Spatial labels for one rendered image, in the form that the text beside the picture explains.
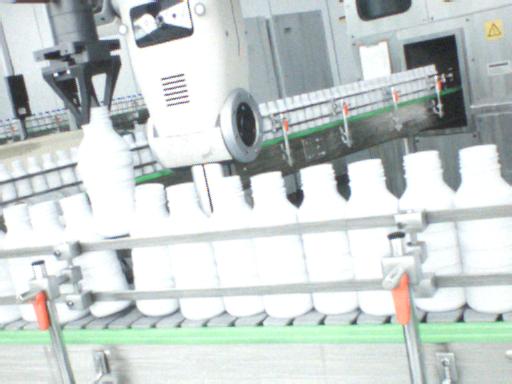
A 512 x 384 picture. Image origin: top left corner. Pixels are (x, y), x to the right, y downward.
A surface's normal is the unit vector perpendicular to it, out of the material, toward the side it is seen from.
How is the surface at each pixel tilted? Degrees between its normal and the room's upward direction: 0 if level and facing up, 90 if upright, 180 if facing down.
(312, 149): 90
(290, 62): 90
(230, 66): 101
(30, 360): 90
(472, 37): 90
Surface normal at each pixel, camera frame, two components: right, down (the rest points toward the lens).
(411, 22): -0.69, 0.27
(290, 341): -0.44, 0.26
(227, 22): 0.88, -0.07
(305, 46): 0.70, 0.00
